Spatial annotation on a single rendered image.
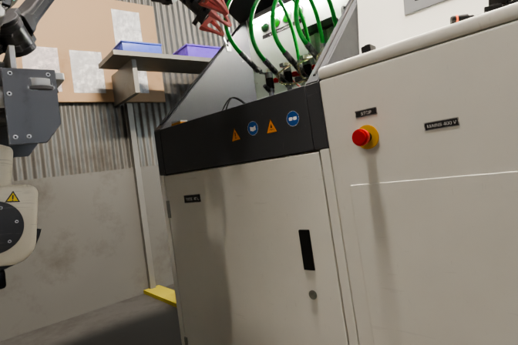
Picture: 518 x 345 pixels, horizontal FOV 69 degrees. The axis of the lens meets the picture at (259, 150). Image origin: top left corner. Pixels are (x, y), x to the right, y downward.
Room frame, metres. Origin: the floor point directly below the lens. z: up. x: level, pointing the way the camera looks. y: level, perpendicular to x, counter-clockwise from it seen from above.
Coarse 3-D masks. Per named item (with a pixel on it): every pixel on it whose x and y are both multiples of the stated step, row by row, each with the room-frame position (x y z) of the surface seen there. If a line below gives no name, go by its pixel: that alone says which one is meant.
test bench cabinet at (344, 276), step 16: (256, 160) 1.06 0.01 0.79; (160, 176) 1.34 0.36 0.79; (336, 208) 0.88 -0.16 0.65; (336, 224) 0.89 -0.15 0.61; (336, 240) 0.89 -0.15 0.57; (336, 256) 0.90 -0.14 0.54; (176, 272) 1.33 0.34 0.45; (176, 288) 1.34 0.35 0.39; (352, 304) 0.88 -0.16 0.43; (352, 320) 0.88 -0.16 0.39; (352, 336) 0.89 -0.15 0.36
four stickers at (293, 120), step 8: (288, 112) 0.95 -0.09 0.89; (296, 112) 0.93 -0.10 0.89; (256, 120) 1.02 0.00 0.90; (264, 120) 1.00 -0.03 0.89; (272, 120) 0.98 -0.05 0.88; (288, 120) 0.95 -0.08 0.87; (296, 120) 0.93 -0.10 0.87; (232, 128) 1.08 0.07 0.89; (248, 128) 1.04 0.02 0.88; (256, 128) 1.02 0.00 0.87; (272, 128) 0.98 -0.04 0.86; (232, 136) 1.08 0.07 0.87
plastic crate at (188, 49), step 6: (180, 48) 2.70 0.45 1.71; (186, 48) 2.66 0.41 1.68; (192, 48) 2.67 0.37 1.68; (198, 48) 2.70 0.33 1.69; (204, 48) 2.73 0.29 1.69; (210, 48) 2.77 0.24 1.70; (216, 48) 2.79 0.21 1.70; (174, 54) 2.79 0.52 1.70; (180, 54) 2.72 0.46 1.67; (186, 54) 2.67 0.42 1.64; (192, 54) 2.66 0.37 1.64; (198, 54) 2.70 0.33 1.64; (204, 54) 2.73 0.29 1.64; (210, 54) 2.76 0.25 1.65
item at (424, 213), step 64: (384, 0) 1.03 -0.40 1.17; (448, 0) 0.91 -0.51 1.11; (384, 64) 0.77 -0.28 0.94; (448, 64) 0.70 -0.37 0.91; (512, 64) 0.63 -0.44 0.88; (384, 128) 0.79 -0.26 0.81; (448, 128) 0.71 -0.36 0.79; (512, 128) 0.64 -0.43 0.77; (384, 192) 0.80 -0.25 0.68; (448, 192) 0.72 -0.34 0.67; (512, 192) 0.65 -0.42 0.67; (384, 256) 0.82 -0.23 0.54; (448, 256) 0.73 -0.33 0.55; (512, 256) 0.66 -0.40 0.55; (384, 320) 0.83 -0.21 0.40; (448, 320) 0.74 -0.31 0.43; (512, 320) 0.67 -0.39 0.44
